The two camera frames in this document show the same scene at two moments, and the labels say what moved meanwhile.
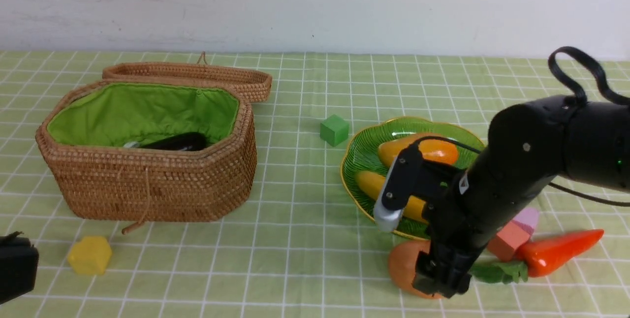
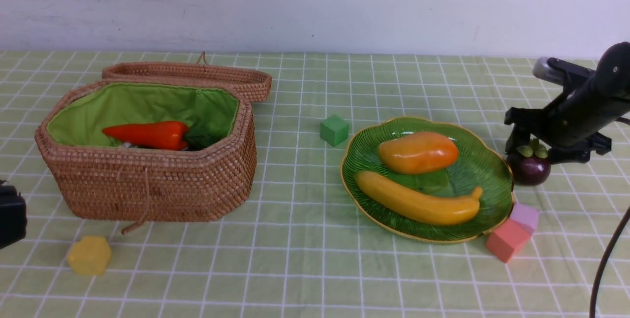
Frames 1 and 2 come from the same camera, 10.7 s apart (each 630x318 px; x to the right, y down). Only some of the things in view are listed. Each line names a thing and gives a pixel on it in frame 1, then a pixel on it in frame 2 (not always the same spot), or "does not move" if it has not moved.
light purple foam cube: x=527 y=217 does not move
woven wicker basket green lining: x=116 y=114 does not move
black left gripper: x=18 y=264 → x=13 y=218
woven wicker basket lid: x=255 y=84 does not move
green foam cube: x=334 y=130 does not move
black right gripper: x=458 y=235 → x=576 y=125
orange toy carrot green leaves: x=535 y=257 → x=195 y=134
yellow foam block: x=90 y=255 does not move
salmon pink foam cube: x=509 y=238 does not move
